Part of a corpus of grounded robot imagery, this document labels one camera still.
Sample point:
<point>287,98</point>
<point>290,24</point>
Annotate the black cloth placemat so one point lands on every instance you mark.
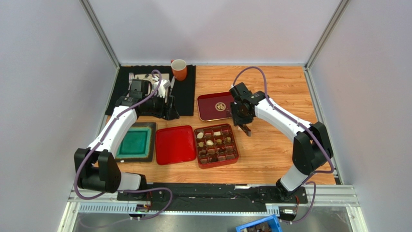
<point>183,91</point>

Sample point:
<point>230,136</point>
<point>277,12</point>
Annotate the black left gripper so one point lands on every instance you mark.
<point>169,113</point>

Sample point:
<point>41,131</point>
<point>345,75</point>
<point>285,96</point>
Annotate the metal serving tongs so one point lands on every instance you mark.
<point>245,129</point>

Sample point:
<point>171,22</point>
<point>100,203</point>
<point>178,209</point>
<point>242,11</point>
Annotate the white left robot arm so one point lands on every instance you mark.
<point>96,166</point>

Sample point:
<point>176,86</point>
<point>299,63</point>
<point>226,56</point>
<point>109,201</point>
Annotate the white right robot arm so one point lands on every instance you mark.
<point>311,143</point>

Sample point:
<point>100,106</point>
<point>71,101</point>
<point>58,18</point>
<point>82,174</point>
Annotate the red chocolate serving tray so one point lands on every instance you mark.
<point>215,106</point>

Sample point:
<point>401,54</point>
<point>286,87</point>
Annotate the silver fork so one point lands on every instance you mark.
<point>131,77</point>

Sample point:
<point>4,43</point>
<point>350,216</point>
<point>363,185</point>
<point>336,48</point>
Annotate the red tin lid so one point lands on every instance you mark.
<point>175,145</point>

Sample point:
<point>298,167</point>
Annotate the floral square plate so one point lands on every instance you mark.
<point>150,78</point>

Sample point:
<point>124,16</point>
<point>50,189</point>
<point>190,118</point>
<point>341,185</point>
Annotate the turquoise glazed dark plate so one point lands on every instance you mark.
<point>138,143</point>

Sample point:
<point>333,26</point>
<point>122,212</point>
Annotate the red chocolate box with tray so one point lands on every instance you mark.
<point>219,154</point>

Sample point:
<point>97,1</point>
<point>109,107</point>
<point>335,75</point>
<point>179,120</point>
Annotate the orange mug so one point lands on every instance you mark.
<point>179,69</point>

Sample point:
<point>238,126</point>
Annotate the blue plastic bin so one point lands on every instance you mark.
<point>267,224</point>

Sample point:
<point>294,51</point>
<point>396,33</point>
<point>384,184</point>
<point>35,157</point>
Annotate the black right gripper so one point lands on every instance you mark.
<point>242,123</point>

